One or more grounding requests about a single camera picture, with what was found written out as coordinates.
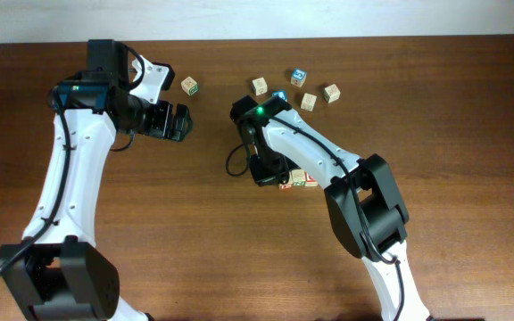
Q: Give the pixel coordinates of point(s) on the red letter U block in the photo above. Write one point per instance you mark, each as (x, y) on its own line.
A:
(310, 181)

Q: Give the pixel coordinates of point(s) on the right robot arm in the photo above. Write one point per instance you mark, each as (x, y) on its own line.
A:
(366, 210)

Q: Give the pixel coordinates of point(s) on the blue-sided plain block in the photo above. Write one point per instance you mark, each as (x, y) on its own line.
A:
(259, 86)

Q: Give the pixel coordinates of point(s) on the plain wooden block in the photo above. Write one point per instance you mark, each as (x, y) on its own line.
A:
(308, 102)

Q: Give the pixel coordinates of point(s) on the blue number five block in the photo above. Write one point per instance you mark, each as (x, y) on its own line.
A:
(298, 77)

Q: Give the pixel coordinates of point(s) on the blue letter L block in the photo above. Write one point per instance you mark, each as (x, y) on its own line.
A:
(281, 94)

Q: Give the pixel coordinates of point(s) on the red letter A block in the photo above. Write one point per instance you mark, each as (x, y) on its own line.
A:
(285, 186)

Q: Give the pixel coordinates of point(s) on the green-sided block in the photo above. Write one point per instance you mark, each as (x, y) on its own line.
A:
(189, 86)
(331, 93)

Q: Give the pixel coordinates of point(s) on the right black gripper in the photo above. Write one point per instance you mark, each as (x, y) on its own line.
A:
(265, 171)

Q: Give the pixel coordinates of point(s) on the green-sided right block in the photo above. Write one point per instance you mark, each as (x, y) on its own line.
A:
(331, 93)

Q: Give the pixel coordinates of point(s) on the far left green-sided block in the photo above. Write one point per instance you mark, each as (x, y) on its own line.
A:
(189, 86)

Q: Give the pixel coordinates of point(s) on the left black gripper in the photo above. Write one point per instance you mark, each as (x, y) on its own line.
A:
(158, 127)

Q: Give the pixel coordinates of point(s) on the green letter R block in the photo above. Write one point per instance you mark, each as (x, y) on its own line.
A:
(298, 177)

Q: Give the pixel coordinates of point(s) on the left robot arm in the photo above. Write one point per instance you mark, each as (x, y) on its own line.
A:
(55, 272)

